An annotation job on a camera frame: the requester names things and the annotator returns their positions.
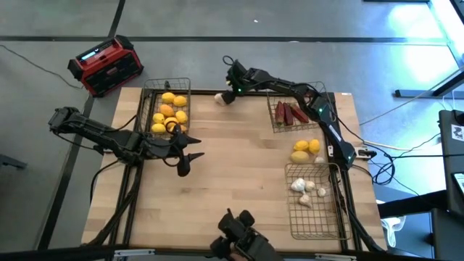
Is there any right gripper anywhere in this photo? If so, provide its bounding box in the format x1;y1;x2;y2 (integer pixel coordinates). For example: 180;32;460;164
222;59;252;106

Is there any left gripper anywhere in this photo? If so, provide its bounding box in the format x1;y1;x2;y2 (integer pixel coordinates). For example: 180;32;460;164
158;125;206;178

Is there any large white garlic bulb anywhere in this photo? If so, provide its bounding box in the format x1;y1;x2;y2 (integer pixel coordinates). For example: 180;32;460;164
290;177;307;194

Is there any red and black jobsite radio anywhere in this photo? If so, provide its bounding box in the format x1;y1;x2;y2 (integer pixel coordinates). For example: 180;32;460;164
67;34;145;99

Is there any black rig crossbeam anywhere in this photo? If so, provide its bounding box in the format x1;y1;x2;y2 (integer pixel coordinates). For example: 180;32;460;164
0;244;464;261

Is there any black desk foot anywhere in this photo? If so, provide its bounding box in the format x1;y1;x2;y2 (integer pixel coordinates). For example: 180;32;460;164
394;67;464;99

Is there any grey furniture foot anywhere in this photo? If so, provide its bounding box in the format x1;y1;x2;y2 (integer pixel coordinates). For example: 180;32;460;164
0;154;28;171

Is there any white plastic bag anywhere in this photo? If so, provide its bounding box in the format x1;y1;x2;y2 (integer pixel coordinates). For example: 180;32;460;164
376;199;407;248

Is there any black desk base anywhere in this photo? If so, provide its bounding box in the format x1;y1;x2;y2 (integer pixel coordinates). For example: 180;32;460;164
376;190;464;261

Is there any black computer tower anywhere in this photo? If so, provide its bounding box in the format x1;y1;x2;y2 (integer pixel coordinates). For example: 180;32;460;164
437;109;464;218

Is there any wire mesh basket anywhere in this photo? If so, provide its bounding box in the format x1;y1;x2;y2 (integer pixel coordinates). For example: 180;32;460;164
138;77;192;140
267;81;336;133
284;162;353;241

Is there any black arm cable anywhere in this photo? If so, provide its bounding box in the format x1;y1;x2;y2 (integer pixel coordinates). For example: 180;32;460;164
89;159;123;204

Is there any silver metal bracket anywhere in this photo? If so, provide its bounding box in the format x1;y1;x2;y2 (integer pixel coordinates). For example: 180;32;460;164
113;249;156;259
314;252;358;261

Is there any grey floor cable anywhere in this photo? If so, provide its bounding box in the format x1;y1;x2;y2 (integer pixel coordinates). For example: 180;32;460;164
0;43;85;90

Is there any blue coiled cable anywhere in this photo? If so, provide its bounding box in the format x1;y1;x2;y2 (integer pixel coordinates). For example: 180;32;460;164
369;154;397;186

